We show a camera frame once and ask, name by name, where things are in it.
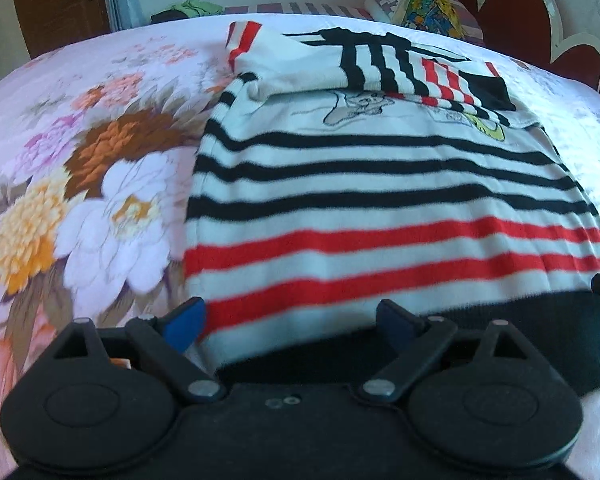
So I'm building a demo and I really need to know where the dark clothing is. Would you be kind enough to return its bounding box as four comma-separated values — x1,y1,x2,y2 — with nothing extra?
150,9,191,25

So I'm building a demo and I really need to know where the striped bed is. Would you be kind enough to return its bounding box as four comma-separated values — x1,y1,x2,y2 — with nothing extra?
222,1,376,22

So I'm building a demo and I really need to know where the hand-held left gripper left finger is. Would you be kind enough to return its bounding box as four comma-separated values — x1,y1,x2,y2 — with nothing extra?
50,296,227,404

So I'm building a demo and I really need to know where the colourful floral cloth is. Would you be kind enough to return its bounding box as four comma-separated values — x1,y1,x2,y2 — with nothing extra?
401,0,467,39

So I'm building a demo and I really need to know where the brown wooden door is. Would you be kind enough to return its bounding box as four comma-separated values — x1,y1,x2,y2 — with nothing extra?
7,0,112,60

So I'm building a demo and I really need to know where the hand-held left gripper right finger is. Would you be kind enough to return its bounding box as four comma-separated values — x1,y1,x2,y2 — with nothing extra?
357,299,552,404

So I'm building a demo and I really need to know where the red and white headboard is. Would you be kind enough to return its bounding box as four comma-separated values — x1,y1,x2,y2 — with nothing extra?
452,0,600,107

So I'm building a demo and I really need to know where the green clothing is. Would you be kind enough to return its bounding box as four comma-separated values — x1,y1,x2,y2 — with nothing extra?
172,0,226,18

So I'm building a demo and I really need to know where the striped cartoon sweater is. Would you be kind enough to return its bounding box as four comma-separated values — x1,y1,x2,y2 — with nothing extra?
182,20,600,397

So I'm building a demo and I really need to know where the maroon striped blanket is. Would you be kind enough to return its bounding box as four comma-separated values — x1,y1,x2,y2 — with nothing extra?
450,0,485,42

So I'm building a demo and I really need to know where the pink floral bed sheet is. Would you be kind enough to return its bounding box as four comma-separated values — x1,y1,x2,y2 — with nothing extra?
0,10,600,480

